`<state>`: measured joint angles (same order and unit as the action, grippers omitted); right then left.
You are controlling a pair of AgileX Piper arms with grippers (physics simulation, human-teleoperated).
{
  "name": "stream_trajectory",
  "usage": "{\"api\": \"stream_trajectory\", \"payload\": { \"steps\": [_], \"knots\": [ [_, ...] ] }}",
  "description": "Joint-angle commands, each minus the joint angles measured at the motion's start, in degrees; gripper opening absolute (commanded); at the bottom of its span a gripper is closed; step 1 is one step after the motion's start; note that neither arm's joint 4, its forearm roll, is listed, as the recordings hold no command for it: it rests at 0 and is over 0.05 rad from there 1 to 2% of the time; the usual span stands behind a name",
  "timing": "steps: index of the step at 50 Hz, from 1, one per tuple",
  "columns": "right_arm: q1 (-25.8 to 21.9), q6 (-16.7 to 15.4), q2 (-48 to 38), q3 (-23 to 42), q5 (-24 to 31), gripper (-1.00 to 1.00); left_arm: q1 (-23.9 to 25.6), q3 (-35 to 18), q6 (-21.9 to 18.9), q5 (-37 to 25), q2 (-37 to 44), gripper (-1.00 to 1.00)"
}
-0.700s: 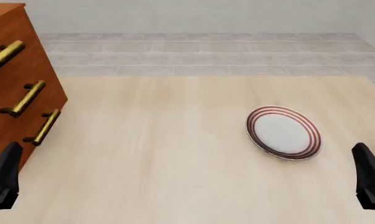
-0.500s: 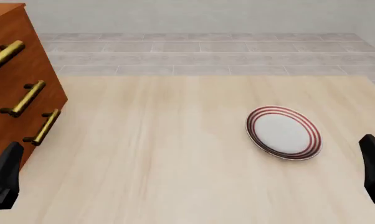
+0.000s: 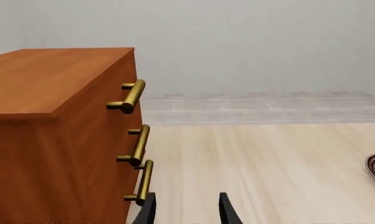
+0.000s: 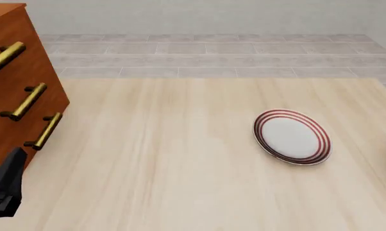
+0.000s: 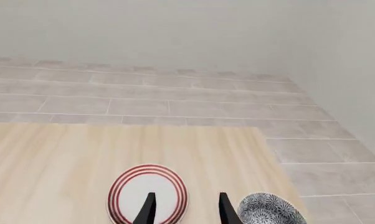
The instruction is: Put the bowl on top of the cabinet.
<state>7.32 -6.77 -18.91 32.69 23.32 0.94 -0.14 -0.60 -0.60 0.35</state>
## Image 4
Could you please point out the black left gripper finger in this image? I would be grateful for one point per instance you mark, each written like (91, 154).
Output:
(10, 168)

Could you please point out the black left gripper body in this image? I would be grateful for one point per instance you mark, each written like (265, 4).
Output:
(2, 201)

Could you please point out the wooden cabinet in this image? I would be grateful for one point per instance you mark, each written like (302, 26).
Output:
(36, 72)

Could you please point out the white plate with red rings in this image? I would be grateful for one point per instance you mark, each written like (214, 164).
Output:
(290, 137)

